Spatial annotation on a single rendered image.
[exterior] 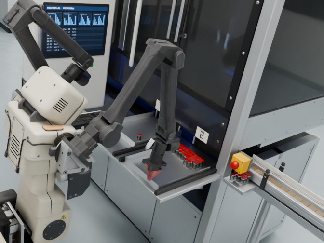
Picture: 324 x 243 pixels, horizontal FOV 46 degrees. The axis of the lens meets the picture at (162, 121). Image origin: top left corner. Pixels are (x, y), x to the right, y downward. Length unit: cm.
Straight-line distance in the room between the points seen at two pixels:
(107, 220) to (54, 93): 163
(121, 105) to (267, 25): 70
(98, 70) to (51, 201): 106
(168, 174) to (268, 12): 86
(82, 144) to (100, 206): 165
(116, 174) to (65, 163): 141
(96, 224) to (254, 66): 167
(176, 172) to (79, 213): 119
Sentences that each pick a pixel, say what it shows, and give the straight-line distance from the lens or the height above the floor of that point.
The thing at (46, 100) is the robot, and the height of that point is 133.
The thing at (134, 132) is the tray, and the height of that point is 88.
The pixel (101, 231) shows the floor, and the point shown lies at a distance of 277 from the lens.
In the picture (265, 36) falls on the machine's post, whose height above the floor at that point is 160.
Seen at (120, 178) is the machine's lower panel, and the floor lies 33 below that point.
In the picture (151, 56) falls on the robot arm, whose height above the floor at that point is 153.
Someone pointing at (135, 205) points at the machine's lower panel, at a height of 24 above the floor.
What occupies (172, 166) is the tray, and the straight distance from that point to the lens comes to 192.
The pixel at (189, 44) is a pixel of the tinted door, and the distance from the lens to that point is 197.
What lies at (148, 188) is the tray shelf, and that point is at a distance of 174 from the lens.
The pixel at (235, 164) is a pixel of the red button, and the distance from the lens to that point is 182.
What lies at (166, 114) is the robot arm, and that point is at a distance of 154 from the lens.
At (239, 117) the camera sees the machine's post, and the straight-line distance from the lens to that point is 178.
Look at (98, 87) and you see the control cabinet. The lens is 247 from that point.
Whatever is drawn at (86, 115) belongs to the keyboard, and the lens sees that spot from 237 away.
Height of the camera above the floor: 193
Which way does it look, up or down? 27 degrees down
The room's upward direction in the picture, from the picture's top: 11 degrees clockwise
